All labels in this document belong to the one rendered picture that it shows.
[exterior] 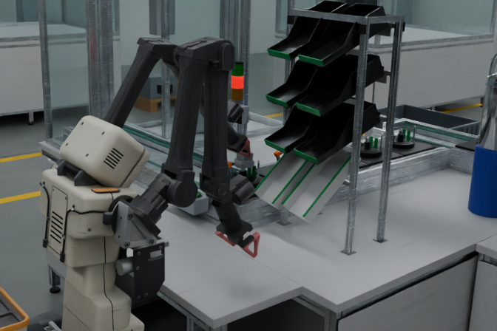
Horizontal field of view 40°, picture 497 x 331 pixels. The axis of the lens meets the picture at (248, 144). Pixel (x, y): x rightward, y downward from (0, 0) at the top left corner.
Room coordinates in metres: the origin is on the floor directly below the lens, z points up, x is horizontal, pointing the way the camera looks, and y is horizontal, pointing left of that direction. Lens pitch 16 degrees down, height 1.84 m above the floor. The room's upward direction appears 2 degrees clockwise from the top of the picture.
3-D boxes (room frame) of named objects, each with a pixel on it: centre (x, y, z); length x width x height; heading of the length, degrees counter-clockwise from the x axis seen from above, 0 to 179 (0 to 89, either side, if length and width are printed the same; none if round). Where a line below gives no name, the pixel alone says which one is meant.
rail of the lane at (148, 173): (2.63, 0.31, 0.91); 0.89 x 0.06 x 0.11; 41
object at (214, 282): (2.25, 0.10, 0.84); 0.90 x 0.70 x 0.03; 40
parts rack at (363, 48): (2.33, -0.31, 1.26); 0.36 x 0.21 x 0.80; 41
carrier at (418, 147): (3.17, -0.73, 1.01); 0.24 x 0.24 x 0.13; 41
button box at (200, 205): (2.44, 0.24, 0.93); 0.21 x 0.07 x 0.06; 41
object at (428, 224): (2.81, -0.32, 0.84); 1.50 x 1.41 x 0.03; 41
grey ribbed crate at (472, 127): (4.33, -1.13, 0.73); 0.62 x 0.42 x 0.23; 41
